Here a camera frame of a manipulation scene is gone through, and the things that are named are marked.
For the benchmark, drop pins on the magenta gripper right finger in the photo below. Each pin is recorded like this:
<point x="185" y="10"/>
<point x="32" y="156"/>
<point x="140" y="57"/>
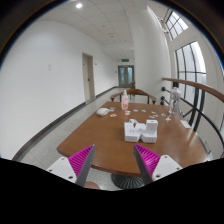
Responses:
<point x="147" y="162"/>

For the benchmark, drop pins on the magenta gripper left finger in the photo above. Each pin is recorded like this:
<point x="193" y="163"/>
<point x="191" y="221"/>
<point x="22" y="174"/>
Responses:
<point x="81" y="163"/>

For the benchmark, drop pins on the black table base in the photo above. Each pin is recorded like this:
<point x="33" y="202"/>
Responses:
<point x="127" y="182"/>

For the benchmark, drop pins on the white card on table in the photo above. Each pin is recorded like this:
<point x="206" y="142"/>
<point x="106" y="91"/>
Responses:
<point x="185" y="124"/>

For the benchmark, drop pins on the clear plastic water bottle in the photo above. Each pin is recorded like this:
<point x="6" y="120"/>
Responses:
<point x="174" y="100"/>

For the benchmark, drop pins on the white spray bottle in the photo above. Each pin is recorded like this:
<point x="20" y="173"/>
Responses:
<point x="124" y="100"/>

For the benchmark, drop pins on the wooden chair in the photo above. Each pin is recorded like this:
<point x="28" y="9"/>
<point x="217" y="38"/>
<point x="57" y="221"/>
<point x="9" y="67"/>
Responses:
<point x="137" y="92"/>

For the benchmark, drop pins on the wooden handrail with black railing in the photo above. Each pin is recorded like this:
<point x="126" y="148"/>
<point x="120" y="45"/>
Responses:
<point x="196" y="111"/>

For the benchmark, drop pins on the double door at corridor end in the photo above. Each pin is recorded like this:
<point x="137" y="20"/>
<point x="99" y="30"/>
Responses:
<point x="125" y="75"/>

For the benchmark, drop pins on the large window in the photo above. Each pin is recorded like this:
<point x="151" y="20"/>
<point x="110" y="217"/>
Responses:
<point x="190" y="63"/>

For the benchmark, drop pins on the round ceiling light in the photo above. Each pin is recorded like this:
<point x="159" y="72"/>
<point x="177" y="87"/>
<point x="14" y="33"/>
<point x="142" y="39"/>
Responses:
<point x="79" y="5"/>

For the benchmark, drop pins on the side door in wall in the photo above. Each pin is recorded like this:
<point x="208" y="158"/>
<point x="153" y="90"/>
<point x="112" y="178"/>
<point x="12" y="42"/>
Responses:
<point x="88" y="77"/>

